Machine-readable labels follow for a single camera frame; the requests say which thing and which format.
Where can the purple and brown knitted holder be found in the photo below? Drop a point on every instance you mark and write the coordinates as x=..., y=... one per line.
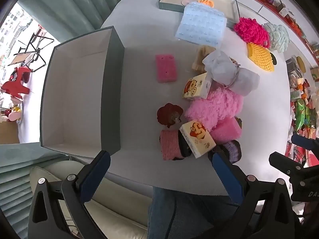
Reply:
x=233, y=151

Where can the magenta fluffy yarn ball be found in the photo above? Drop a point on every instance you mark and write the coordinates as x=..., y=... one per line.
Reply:
x=249, y=31

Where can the heap of plush toys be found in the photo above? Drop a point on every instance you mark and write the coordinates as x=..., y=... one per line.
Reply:
x=13, y=115

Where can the yellow foam net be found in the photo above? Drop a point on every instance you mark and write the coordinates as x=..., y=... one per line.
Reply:
x=260, y=56

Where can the white wrap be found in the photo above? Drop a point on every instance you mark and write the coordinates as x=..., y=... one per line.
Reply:
x=224, y=69

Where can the orange foam net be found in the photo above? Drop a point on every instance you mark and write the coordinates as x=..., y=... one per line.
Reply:
x=206, y=2

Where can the red wall shelf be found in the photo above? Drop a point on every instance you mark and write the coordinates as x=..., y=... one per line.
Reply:
x=281, y=12

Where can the person's leg in jeans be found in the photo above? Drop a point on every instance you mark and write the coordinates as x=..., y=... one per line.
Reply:
x=174, y=214

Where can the small pink round pad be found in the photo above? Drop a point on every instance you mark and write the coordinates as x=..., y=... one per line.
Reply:
x=185, y=2

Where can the pink sponge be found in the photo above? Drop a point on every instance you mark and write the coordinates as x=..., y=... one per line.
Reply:
x=166, y=68

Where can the black folding chair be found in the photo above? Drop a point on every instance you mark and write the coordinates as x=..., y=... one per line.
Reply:
x=22, y=58

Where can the beige cloth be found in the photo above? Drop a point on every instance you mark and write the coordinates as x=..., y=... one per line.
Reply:
x=199, y=59

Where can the yellow tissue packet bear print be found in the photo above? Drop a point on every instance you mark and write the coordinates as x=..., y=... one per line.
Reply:
x=195, y=87

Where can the grey storage box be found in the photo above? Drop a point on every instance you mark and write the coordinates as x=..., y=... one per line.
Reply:
x=74, y=99

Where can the pile of colourful snack packets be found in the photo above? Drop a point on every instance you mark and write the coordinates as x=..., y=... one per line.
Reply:
x=301, y=109

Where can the pale green bath puff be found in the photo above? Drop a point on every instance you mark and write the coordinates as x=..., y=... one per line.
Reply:
x=278, y=37

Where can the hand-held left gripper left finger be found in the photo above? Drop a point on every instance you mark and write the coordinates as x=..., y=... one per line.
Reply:
x=96, y=176

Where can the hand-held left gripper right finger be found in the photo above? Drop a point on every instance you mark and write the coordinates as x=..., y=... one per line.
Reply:
x=228, y=176

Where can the brown cardboard box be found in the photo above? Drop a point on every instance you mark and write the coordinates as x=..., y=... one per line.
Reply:
x=7, y=133

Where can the pink fluffy cloth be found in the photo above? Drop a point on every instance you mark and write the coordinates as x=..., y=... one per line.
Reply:
x=216, y=107

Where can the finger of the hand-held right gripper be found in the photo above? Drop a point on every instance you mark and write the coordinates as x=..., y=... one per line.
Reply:
x=304, y=142
x=281, y=160

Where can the green pleated curtain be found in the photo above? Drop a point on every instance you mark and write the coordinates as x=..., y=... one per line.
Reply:
x=15, y=179
x=74, y=5

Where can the red plastic toy chair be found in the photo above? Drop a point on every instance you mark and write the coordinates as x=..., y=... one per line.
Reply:
x=15, y=86

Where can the dark red knitted piece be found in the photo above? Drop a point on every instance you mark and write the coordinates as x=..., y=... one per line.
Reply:
x=169, y=114

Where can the thick pink foam block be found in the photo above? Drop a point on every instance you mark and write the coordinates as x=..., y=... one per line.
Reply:
x=225, y=129

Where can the pink knitted roll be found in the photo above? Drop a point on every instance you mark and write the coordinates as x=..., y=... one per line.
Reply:
x=169, y=144

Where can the yellow tissue packet red diamond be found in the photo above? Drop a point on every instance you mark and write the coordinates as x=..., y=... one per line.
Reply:
x=198, y=137

